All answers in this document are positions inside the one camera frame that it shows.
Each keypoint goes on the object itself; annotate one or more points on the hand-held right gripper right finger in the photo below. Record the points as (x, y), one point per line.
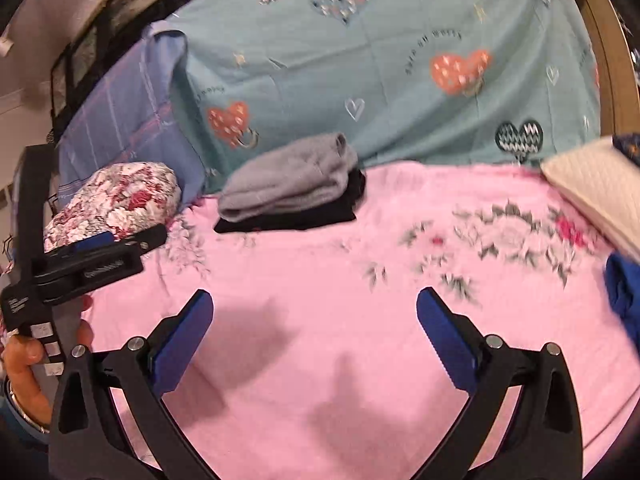
(445, 340)

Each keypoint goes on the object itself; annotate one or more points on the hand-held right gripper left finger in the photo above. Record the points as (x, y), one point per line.
(182, 345)

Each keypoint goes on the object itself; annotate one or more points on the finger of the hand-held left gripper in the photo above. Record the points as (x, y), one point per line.
(135, 240)

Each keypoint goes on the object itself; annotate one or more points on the grey sweatshirt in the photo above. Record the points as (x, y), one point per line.
(285, 180)

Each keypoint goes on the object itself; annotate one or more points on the person's left forearm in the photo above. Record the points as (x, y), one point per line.
(15, 430)

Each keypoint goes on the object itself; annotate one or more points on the black folded pants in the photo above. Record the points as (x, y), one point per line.
(320, 215)

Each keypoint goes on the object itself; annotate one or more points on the person's left hand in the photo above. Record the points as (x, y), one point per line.
(22, 360)

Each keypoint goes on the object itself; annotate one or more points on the rolled floral quilt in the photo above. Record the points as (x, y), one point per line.
(120, 195)

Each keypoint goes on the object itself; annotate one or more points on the blue plaid pillow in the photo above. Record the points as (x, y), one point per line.
(125, 125)

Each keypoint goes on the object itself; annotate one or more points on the pink floral bed sheet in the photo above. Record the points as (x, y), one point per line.
(325, 270)

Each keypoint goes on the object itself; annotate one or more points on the bright blue cloth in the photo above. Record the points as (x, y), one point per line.
(625, 290)

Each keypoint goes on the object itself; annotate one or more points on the dark blue patterned cloth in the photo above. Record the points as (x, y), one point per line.
(629, 147)

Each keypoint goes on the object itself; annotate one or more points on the teal heart-print blanket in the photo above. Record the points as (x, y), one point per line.
(400, 20)

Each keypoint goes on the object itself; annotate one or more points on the wooden headboard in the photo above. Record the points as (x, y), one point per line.
(607, 60)

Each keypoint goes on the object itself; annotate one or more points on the dark window frame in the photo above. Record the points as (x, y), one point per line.
(125, 5)

